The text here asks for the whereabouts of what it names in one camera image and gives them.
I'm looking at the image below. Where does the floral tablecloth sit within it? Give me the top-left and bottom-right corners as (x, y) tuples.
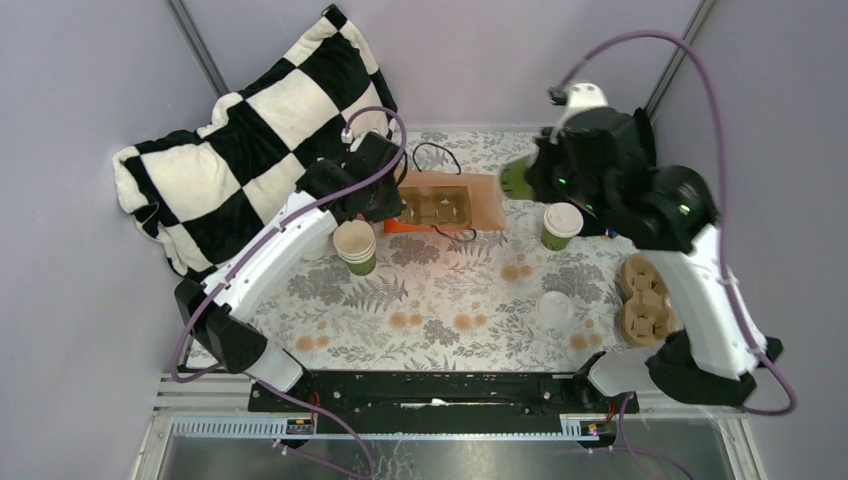
(186, 131), (672, 374)

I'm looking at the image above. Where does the black cloth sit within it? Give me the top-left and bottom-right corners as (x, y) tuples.
(633, 108), (657, 167)

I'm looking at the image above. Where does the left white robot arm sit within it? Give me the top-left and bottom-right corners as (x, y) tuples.
(170, 131), (404, 411)

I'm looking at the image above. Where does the brown cardboard cup carrier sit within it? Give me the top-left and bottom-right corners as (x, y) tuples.
(617, 254), (679, 347)

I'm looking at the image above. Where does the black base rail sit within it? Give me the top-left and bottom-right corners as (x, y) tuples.
(289, 370), (639, 435)

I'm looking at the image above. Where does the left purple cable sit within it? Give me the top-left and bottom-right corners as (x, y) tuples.
(169, 105), (409, 480)

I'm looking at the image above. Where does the single brown cup carrier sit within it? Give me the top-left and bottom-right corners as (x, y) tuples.
(398, 186), (471, 229)

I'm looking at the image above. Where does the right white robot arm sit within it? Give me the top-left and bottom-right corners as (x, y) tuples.
(525, 106), (783, 409)

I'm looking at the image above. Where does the green paper cup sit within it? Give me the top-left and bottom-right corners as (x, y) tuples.
(499, 155), (541, 201)
(541, 203), (584, 251)

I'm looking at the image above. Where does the stack of white lids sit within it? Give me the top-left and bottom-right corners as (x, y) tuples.
(301, 235), (332, 261)

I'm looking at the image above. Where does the white plastic cup lid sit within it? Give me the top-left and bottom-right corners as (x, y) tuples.
(543, 203), (584, 238)

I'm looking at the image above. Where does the stack of green cups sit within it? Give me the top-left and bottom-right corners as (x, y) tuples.
(332, 220), (376, 276)

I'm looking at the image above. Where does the black white checkered pillow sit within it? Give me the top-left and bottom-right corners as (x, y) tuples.
(112, 5), (396, 282)

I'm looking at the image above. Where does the orange paper bag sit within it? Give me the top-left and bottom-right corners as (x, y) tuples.
(382, 142), (506, 242)

